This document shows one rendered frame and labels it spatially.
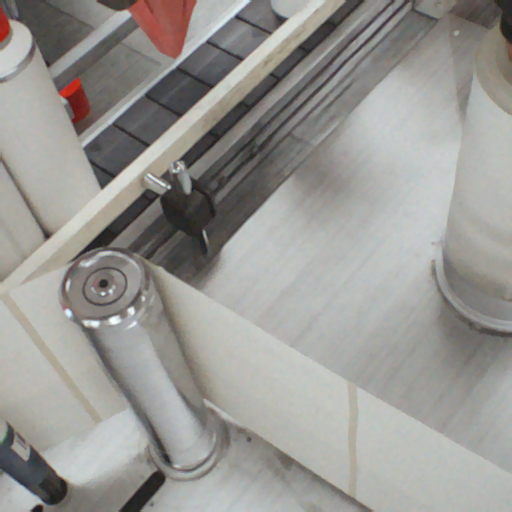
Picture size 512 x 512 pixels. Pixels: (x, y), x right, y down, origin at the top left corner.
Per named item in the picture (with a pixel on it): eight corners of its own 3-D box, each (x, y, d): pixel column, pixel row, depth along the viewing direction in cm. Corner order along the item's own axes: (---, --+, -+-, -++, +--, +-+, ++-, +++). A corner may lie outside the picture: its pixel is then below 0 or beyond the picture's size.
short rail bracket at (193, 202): (207, 286, 58) (177, 189, 48) (179, 267, 59) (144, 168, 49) (234, 257, 59) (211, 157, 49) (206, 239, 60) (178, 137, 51)
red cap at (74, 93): (87, 122, 69) (76, 96, 66) (51, 124, 69) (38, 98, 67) (92, 95, 71) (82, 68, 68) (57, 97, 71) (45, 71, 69)
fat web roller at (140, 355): (189, 497, 44) (101, 355, 29) (134, 450, 46) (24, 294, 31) (240, 436, 46) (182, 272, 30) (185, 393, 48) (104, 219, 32)
